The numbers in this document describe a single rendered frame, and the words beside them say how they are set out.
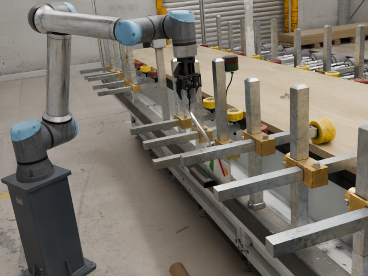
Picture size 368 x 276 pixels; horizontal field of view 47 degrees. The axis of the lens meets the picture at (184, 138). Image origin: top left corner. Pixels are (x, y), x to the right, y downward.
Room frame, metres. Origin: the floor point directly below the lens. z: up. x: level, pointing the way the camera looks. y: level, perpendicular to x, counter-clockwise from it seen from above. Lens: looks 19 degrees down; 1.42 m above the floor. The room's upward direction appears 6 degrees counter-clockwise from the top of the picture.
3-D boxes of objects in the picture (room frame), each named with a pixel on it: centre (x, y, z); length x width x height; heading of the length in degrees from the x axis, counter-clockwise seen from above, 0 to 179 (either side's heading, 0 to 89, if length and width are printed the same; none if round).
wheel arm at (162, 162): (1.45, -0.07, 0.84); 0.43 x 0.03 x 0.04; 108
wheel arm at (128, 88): (2.89, 0.35, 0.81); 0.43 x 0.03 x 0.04; 108
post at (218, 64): (1.51, -0.15, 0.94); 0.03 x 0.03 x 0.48; 18
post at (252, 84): (1.27, -0.23, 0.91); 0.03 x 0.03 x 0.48; 18
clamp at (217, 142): (1.49, -0.16, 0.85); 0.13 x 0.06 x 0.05; 18
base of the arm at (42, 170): (1.99, 0.77, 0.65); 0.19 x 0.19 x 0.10
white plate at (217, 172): (1.53, -0.12, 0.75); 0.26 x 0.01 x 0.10; 18
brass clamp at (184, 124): (1.97, 0.00, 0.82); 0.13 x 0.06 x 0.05; 18
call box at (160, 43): (2.24, 0.09, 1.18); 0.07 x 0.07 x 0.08; 18
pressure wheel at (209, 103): (2.00, -0.15, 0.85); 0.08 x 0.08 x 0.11
